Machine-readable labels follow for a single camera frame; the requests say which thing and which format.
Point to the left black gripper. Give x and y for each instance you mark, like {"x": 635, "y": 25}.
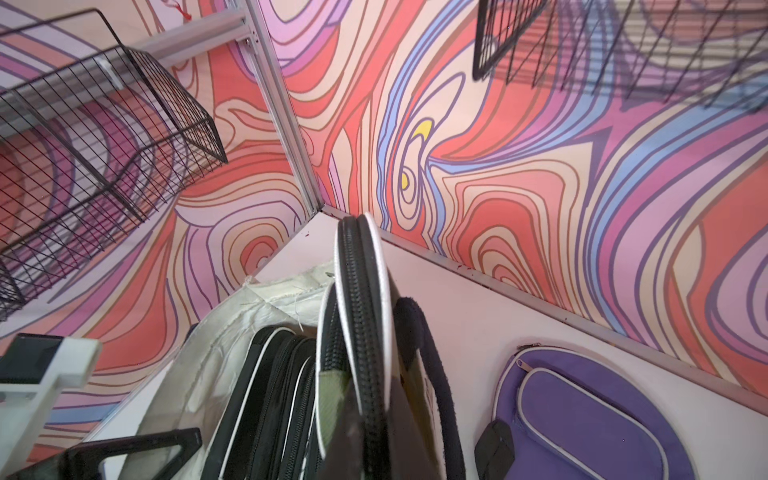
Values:
{"x": 35, "y": 369}

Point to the beige canvas tote bag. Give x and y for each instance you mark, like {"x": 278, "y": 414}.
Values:
{"x": 202, "y": 378}

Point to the olive green paddle case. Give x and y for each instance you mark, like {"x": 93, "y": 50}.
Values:
{"x": 383, "y": 407}

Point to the purple paddle case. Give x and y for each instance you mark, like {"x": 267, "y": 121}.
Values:
{"x": 561, "y": 414}

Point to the black paddle cases in bag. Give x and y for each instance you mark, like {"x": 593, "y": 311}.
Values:
{"x": 267, "y": 430}

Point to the left black wire basket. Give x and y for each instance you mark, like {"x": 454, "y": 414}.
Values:
{"x": 95, "y": 136}

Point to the black wire basket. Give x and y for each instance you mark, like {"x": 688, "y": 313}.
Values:
{"x": 95, "y": 136}
{"x": 711, "y": 53}

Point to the back black wire basket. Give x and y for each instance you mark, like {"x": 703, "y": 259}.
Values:
{"x": 711, "y": 53}

